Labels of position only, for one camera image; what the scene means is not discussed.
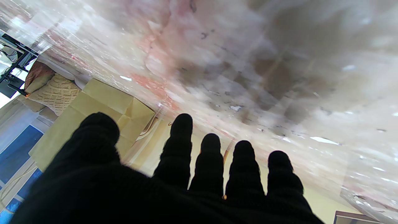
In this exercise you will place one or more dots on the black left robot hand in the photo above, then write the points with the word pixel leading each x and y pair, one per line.
pixel 93 189

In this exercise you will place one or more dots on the kraft paper bag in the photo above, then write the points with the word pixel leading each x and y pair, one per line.
pixel 102 102

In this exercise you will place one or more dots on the white framed window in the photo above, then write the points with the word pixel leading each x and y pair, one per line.
pixel 15 152

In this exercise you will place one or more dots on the knitted beige pillow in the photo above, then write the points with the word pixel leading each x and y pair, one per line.
pixel 57 95

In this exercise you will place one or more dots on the sheer beige curtain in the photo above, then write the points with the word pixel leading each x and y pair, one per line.
pixel 15 118

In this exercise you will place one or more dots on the smooth beige cushion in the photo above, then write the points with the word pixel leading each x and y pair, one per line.
pixel 37 77

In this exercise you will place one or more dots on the black equipment stand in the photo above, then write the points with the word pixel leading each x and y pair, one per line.
pixel 15 68

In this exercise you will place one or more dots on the dark framed mirror panel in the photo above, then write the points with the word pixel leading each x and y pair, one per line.
pixel 354 217

